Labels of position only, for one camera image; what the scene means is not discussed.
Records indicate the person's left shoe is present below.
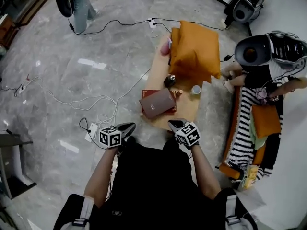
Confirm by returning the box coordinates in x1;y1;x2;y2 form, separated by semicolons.
123;136;137;150

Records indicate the white cable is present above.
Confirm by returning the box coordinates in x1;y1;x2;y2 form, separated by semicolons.
25;67;152;129

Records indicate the orange cushion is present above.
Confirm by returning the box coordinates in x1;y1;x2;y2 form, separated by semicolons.
178;20;221;80
251;104;282;138
169;27;213;84

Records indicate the person's black clothing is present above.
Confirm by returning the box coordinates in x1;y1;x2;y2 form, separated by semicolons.
54;138;252;230

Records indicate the yellow book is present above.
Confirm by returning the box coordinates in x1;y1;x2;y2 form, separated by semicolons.
241;165;260;189

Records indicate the brown book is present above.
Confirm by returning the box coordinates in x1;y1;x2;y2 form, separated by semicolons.
139;87;177;119

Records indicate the person's left shoulder strap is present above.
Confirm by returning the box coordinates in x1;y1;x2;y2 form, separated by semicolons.
73;195;94;227

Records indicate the dark soap dispenser bottle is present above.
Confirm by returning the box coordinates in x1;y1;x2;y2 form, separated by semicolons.
164;74;177;88

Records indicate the low wooden cabinet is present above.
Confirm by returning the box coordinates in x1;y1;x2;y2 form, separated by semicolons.
13;0;54;27

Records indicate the person's left forearm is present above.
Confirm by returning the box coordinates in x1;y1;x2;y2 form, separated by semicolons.
83;147;124;203

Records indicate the pink cloth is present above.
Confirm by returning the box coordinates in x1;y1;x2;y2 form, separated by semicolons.
254;88;269;105

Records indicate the red hardcover book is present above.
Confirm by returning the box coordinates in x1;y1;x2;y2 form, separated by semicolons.
141;89;177;115

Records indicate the person's shoulder strap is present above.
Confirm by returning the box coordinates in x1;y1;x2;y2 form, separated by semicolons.
224;194;242;226
73;195;94;227

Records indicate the pink bottle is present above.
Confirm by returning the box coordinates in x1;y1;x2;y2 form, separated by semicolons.
160;37;173;56

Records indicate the person's right shoulder strap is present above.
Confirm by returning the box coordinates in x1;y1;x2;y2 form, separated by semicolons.
224;194;242;226

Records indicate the grey cabinet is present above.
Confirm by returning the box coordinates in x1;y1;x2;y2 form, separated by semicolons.
0;133;38;200

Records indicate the black cable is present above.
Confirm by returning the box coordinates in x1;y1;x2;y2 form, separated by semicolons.
68;17;154;36
79;117;106;149

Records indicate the wooden coffee table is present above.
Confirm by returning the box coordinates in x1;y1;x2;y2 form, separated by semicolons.
141;34;203;131

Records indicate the person's right forearm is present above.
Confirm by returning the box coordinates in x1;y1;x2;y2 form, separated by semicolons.
190;143;222;200

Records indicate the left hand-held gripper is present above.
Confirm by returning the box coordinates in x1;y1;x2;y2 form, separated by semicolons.
98;122;137;149

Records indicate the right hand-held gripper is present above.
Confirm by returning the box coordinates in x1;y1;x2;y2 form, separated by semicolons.
167;119;201;146

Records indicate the light green cushion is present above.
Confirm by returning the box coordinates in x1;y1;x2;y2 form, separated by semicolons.
249;116;267;150

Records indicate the black white striped blanket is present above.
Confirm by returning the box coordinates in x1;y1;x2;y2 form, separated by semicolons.
227;79;285;177

